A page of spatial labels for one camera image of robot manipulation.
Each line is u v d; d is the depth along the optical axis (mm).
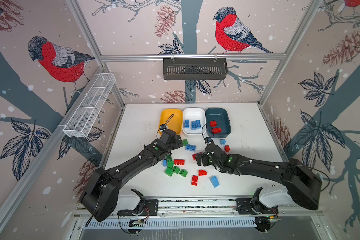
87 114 747
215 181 811
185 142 961
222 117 1120
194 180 814
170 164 861
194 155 944
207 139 764
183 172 835
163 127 761
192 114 1143
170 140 662
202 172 835
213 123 1070
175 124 1063
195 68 1063
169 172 841
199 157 922
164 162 876
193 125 1027
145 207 726
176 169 845
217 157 643
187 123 1049
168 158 876
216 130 1037
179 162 879
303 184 424
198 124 1067
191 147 946
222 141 976
